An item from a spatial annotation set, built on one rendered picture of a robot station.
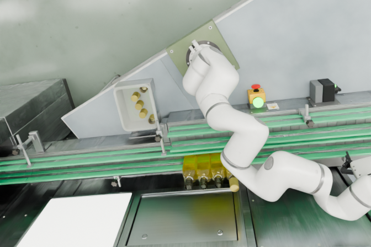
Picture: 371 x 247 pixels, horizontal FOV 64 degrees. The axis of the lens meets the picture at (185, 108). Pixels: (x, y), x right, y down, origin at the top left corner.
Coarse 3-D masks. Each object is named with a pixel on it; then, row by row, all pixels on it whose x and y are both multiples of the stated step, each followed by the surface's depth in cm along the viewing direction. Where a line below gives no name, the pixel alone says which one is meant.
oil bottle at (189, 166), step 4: (184, 156) 128; (188, 156) 127; (192, 156) 126; (196, 156) 127; (184, 160) 124; (188, 160) 124; (192, 160) 123; (196, 160) 124; (184, 164) 122; (188, 164) 121; (192, 164) 121; (196, 164) 122; (184, 168) 119; (188, 168) 119; (192, 168) 118; (196, 168) 120; (184, 172) 117; (188, 172) 117; (192, 172) 116; (196, 172) 119; (184, 176) 117; (192, 176) 116; (196, 176) 118; (184, 180) 117; (196, 180) 118
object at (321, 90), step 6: (312, 84) 127; (318, 84) 125; (324, 84) 124; (330, 84) 123; (312, 90) 128; (318, 90) 125; (324, 90) 125; (330, 90) 124; (312, 96) 129; (318, 96) 126; (324, 96) 126; (330, 96) 125; (318, 102) 127
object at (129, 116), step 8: (120, 88) 130; (128, 88) 130; (136, 88) 138; (120, 96) 136; (128, 96) 140; (144, 96) 139; (152, 96) 131; (120, 104) 136; (128, 104) 141; (144, 104) 141; (152, 104) 132; (120, 112) 135; (128, 112) 143; (136, 112) 143; (152, 112) 142; (120, 120) 137; (128, 120) 143; (136, 120) 144; (144, 120) 144; (128, 128) 139; (136, 128) 138; (144, 128) 138; (152, 128) 137
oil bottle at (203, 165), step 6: (198, 156) 126; (204, 156) 126; (198, 162) 122; (204, 162) 121; (198, 168) 118; (204, 168) 118; (198, 174) 116; (204, 174) 115; (210, 174) 117; (198, 180) 117
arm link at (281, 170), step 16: (224, 160) 82; (272, 160) 74; (288, 160) 72; (304, 160) 75; (240, 176) 80; (256, 176) 78; (272, 176) 73; (288, 176) 72; (304, 176) 72; (320, 176) 74; (256, 192) 77; (272, 192) 75
